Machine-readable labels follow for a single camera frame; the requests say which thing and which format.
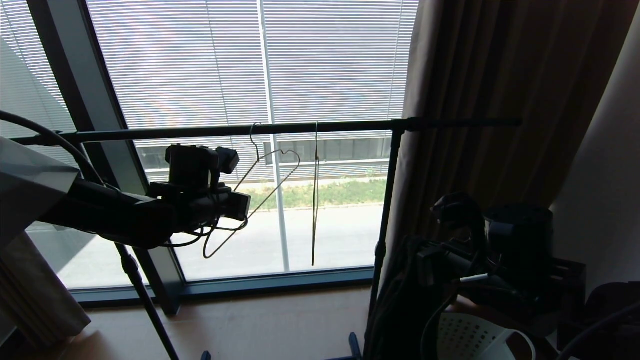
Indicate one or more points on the white laundry basket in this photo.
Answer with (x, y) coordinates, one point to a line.
(500, 345)

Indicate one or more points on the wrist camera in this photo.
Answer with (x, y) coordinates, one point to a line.
(457, 210)
(227, 159)

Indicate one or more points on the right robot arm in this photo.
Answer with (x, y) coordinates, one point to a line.
(520, 240)

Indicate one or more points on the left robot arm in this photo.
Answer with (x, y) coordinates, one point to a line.
(100, 215)

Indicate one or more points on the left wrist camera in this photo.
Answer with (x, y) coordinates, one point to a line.
(227, 159)

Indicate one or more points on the black clothes rack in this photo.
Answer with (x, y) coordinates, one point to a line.
(200, 132)

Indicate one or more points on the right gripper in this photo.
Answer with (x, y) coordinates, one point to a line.
(455, 270)

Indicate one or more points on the window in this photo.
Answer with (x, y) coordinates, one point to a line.
(200, 60)

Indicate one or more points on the black garment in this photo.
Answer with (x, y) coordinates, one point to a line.
(400, 300)

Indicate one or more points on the pink clothes hanger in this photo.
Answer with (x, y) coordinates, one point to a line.
(315, 200)
(275, 188)

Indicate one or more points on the brown curtain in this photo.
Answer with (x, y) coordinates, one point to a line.
(40, 300)
(475, 100)

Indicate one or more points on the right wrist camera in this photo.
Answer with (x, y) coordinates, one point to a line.
(457, 210)

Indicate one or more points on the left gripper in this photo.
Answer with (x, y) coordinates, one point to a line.
(220, 206)

